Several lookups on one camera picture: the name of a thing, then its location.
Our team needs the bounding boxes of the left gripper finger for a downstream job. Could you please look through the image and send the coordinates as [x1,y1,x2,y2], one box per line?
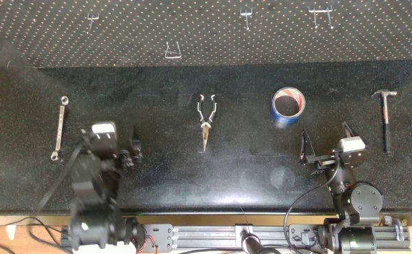
[130,126,144,163]

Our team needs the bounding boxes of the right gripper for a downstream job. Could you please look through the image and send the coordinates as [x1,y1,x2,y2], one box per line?
[299,121,368,167]

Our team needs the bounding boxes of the roll of blue tape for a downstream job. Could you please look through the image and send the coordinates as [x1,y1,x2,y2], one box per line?
[271,86,307,128]

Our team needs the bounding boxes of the black and white pliers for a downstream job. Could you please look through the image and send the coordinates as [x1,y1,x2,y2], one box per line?
[196,93,218,153]

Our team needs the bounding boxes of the wrench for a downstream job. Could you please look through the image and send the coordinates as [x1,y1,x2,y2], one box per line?
[49,95,70,162]

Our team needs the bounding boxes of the black pegboard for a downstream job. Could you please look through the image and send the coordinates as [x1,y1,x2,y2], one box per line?
[0,0,412,69]

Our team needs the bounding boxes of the hammer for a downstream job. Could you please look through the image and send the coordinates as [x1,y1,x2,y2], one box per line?
[370,88,399,155]

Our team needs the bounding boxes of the metal hook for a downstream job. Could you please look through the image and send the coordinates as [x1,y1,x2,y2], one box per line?
[307,6,334,30]
[86,12,100,33]
[239,7,254,32]
[164,41,183,60]

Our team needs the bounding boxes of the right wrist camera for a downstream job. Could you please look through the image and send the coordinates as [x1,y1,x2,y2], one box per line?
[337,135,367,154]

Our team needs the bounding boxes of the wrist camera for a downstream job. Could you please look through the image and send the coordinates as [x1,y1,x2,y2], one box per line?
[90,121,119,149]
[337,135,367,154]

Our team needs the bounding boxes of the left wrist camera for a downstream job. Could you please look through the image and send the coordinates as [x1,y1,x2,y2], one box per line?
[90,121,119,149]

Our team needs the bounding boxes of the black cable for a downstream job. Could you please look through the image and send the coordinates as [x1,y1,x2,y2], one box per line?
[283,155,341,253]
[32,139,87,217]

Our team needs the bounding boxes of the mounting rail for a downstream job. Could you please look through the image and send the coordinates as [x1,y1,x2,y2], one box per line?
[60,214,412,254]

